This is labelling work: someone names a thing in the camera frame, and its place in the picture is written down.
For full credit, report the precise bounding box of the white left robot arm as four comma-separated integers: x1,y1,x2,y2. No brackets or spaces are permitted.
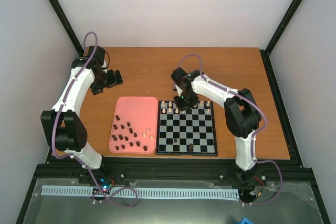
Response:
40,58,123,184

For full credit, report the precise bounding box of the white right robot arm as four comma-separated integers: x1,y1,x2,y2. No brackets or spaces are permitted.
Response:
171,67,262,184

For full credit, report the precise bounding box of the black white chess board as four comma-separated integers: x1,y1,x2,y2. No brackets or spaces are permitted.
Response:
155,101,218,156

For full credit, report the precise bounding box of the pink plastic tray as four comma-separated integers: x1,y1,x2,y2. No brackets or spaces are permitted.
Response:
109,97,159,154

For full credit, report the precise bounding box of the blue plastic object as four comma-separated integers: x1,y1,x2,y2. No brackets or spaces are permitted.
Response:
235,217,254,224

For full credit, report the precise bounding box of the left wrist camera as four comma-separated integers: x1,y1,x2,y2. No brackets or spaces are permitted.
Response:
93,46,110,69

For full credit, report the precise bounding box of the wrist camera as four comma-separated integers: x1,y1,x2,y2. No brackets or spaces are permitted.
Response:
171,67,187,86
93,46,110,69

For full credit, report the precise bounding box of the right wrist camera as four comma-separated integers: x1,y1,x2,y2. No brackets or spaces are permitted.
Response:
171,67,187,86

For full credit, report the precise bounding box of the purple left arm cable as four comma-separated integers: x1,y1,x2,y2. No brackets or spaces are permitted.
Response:
51,31,139,208

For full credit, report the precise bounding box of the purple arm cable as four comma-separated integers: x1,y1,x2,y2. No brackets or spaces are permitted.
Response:
178,54,284,207
51,31,139,208

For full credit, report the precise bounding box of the black aluminium frame rail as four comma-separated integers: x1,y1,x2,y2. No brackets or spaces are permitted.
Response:
34,157,314,190

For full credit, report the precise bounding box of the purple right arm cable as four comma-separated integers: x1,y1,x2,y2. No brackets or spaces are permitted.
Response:
178,54,284,207

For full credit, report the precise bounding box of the light blue cable duct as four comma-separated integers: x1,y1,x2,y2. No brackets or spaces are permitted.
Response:
40,185,239,201

